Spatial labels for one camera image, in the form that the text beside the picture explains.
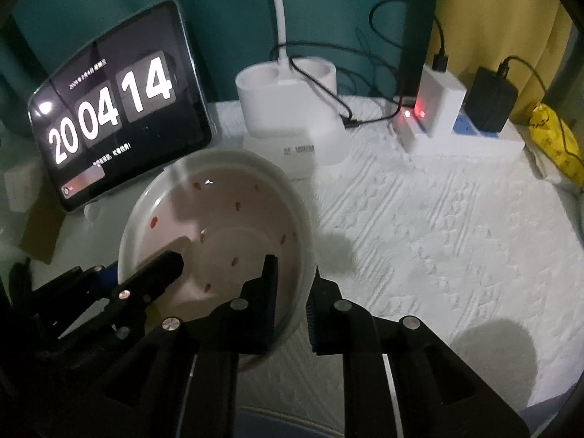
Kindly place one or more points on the tablet with clock display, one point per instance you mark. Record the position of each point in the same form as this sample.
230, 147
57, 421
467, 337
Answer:
137, 155

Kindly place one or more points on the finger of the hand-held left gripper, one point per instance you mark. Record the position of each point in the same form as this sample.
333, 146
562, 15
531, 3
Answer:
157, 273
107, 278

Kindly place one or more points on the yellow curtain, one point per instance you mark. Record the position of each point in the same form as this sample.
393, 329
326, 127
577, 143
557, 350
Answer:
492, 9

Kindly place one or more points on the teal curtain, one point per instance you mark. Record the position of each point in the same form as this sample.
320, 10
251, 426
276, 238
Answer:
219, 9

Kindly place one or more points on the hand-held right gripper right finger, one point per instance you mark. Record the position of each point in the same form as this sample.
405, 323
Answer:
315, 324

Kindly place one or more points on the cardboard box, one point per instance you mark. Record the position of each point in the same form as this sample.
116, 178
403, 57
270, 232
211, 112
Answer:
41, 232

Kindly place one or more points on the yellow packet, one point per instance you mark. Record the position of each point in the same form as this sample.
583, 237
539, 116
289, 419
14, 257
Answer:
547, 137

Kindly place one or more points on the black charger block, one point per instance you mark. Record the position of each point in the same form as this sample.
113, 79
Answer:
490, 100

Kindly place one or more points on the white desk lamp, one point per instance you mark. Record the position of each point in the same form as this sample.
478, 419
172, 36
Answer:
292, 118

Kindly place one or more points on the pink strawberry print bowl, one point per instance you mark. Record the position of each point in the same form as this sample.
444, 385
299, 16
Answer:
219, 219

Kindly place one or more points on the white power strip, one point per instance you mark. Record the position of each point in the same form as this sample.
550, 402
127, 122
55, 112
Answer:
456, 143

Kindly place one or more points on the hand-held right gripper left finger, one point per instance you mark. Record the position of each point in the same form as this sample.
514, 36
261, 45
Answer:
270, 303

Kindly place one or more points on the white charger block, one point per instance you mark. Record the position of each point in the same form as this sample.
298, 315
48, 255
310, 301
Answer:
442, 96

